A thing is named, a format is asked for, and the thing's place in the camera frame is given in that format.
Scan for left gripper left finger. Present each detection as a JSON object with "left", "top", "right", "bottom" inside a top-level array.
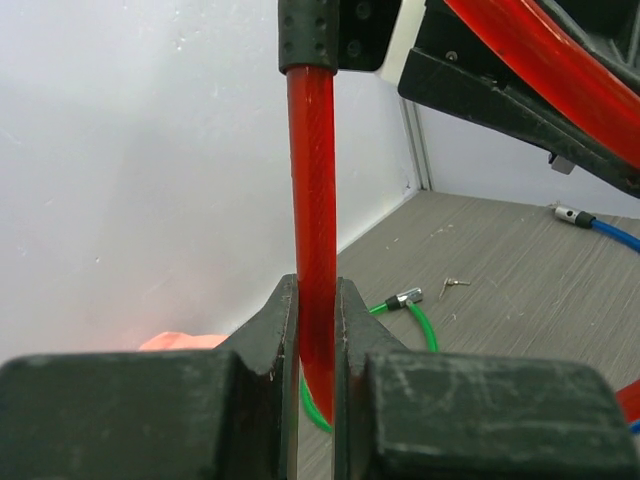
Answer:
[{"left": 1, "top": 275, "right": 299, "bottom": 479}]

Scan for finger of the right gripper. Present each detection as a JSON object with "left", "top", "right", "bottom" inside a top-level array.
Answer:
[{"left": 539, "top": 0, "right": 639, "bottom": 94}]

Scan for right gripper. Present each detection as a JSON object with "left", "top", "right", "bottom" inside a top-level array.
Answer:
[{"left": 338, "top": 0, "right": 639, "bottom": 198}]

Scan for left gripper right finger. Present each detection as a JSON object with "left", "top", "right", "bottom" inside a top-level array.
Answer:
[{"left": 332, "top": 279, "right": 639, "bottom": 479}]

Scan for green cable lock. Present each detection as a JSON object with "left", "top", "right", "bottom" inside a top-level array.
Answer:
[{"left": 299, "top": 288, "right": 439, "bottom": 433}]

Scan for small metal keys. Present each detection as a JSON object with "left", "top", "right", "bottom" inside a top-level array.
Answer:
[{"left": 438, "top": 278, "right": 471, "bottom": 300}]

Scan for red cable lock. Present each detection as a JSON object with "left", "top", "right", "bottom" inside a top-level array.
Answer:
[{"left": 278, "top": 1, "right": 639, "bottom": 423}]

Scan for pink cloth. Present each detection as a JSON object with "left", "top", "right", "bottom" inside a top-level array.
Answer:
[{"left": 139, "top": 332, "right": 228, "bottom": 351}]

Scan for blue cable lock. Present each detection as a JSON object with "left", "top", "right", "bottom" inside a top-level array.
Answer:
[{"left": 552, "top": 204, "right": 639, "bottom": 436}]

